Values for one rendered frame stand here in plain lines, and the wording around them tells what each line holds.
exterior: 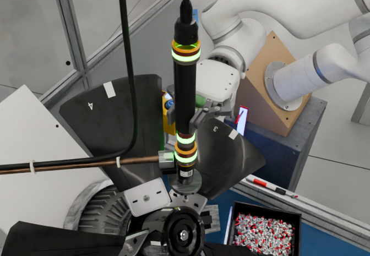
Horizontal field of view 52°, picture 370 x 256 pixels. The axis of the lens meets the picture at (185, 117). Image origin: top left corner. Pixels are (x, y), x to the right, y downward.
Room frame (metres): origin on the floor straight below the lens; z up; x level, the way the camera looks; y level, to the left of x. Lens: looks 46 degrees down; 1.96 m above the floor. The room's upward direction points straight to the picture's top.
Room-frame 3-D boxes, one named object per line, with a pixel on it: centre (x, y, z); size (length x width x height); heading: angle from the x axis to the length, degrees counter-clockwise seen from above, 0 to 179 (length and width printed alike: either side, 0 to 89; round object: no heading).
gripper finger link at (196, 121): (0.48, -0.04, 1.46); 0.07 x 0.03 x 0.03; 151
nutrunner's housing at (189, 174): (0.49, 0.00, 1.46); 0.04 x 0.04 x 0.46
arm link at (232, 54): (0.63, -0.08, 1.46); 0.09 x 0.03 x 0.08; 61
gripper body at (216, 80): (0.58, -0.05, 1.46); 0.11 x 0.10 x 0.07; 151
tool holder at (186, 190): (0.48, 0.01, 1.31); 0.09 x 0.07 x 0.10; 96
